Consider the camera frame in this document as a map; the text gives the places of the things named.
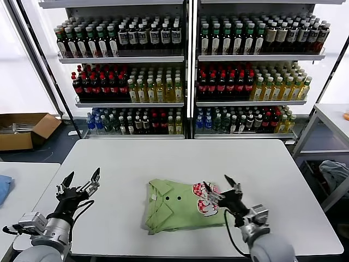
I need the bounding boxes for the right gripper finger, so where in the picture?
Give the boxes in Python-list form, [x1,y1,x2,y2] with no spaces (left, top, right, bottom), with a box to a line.
[203,181,224,203]
[224,174,244,196]

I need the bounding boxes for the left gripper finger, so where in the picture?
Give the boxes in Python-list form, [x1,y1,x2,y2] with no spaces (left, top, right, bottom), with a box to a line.
[55,171,75,195]
[80,167,101,195]

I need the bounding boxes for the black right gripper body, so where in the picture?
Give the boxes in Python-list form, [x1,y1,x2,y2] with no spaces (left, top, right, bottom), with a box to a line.
[217,189,251,221]

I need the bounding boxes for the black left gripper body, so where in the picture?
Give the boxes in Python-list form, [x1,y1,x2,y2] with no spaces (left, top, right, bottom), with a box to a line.
[52,187,90,221]

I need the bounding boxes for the light green polo shirt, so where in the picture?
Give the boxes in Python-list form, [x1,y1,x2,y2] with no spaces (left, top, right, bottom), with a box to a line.
[140,178,227,237]

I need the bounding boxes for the white side table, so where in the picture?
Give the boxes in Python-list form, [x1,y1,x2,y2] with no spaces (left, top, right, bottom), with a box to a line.
[0,162,62,262]

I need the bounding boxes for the blue folded cloth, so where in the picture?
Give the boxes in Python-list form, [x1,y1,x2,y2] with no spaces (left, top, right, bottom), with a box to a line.
[0,174,15,207]

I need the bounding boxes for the brown cardboard box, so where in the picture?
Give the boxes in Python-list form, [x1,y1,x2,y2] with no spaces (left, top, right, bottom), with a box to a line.
[0,112,63,152]

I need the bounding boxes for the grey metal rods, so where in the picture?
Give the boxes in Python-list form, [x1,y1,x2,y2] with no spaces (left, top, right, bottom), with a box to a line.
[12,122,38,134]

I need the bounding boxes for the grey crumpled cloth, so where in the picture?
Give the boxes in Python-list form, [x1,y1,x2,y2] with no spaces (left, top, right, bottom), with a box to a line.
[319,160,349,194]

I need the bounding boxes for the yellow tea bottle green cap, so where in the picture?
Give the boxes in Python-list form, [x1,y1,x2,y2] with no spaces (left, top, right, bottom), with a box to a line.
[147,79,156,103]
[165,78,175,103]
[279,77,294,102]
[174,78,184,103]
[128,79,138,103]
[137,79,147,103]
[298,77,312,100]
[156,78,165,103]
[289,77,303,101]
[250,77,264,102]
[269,77,284,102]
[260,77,274,102]

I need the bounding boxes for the black window pole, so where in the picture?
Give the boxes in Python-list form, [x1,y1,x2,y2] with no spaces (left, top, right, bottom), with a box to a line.
[7,0,84,139]
[293,35,349,144]

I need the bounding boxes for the grey metal shelf rack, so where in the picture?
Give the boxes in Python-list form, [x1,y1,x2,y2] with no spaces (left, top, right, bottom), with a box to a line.
[192,0,344,145]
[38,0,191,140]

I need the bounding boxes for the dark tea bottle green cap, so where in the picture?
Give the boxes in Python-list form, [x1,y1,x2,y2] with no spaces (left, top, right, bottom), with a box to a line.
[253,23,267,54]
[211,23,221,55]
[243,23,255,55]
[107,25,120,57]
[56,26,69,58]
[75,26,89,58]
[97,26,110,57]
[200,23,210,55]
[233,23,244,55]
[65,27,79,58]
[86,26,99,58]
[222,23,232,55]

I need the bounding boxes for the dark bottle white blue label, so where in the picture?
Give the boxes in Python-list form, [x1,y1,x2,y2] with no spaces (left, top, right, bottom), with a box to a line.
[306,22,321,52]
[171,22,183,51]
[128,23,139,51]
[118,23,129,51]
[297,22,310,52]
[149,23,160,51]
[160,23,171,51]
[137,23,147,51]
[286,22,300,52]

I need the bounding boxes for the dark bottle beige label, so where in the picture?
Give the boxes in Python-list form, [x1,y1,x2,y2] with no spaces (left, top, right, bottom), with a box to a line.
[275,22,290,52]
[266,21,278,52]

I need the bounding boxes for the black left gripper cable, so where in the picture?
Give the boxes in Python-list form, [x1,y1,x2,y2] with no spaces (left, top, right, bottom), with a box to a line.
[68,199,95,242]

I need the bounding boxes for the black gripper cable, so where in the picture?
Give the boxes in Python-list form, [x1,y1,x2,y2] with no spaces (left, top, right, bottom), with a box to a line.
[223,209,253,257]
[68,199,95,242]

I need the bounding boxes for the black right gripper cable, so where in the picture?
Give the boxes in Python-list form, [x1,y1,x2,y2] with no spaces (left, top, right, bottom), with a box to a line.
[223,209,253,257]

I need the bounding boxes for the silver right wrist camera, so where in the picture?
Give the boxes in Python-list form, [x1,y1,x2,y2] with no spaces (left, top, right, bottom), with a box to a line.
[249,204,270,224]

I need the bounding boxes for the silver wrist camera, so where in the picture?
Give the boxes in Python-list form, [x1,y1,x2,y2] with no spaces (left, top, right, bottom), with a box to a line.
[17,212,47,233]
[249,204,270,224]

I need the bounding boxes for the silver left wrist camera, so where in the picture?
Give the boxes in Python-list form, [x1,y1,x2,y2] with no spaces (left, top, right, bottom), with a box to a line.
[17,212,47,233]

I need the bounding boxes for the black left camera cable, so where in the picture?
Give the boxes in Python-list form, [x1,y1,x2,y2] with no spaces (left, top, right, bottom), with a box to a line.
[2,225,21,235]

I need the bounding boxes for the grey metal frame table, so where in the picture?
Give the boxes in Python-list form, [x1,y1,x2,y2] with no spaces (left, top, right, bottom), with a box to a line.
[291,103,349,212]

